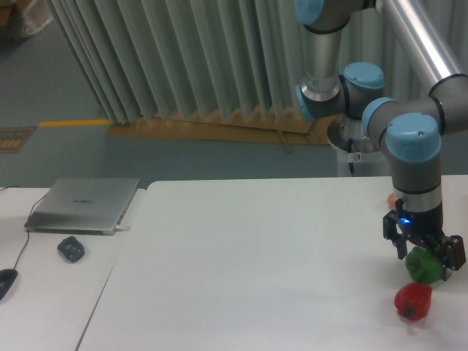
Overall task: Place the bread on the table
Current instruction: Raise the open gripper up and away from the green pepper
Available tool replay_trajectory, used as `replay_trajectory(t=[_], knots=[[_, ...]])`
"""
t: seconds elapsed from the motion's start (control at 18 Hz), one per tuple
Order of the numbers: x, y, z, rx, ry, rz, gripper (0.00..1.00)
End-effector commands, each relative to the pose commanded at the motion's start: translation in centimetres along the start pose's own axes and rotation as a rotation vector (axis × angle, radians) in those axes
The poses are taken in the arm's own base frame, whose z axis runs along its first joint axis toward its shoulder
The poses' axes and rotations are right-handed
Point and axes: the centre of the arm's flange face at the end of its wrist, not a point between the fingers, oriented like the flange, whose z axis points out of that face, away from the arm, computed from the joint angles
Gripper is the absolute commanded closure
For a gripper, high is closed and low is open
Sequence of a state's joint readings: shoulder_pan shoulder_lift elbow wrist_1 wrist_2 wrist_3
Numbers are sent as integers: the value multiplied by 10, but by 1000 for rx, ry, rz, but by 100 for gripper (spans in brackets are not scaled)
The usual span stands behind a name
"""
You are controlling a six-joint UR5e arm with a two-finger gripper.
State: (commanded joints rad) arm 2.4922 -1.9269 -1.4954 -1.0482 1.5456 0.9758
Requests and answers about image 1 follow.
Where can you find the silver closed laptop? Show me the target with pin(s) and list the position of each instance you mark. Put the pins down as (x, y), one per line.
(83, 206)

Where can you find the black computer mouse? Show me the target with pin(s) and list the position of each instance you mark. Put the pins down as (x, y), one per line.
(7, 279)

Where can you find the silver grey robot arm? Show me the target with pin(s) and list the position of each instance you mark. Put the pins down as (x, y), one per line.
(408, 134)

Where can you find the white usb plug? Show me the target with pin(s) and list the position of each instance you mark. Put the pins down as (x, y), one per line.
(122, 228)

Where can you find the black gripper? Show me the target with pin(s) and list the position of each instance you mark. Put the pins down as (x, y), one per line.
(424, 229)

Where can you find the red bell pepper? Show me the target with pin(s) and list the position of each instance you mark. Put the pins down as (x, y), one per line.
(413, 301)

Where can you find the grey pleated curtain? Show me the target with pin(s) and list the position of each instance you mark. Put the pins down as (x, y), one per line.
(216, 61)

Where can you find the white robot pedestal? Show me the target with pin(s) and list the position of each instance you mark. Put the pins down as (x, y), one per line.
(356, 155)

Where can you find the black round controller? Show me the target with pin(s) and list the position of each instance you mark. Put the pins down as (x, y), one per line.
(71, 249)

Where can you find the green bell pepper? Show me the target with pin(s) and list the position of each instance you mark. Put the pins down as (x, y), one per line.
(422, 267)

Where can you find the brown cardboard sheet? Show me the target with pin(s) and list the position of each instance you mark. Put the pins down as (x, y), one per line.
(287, 130)

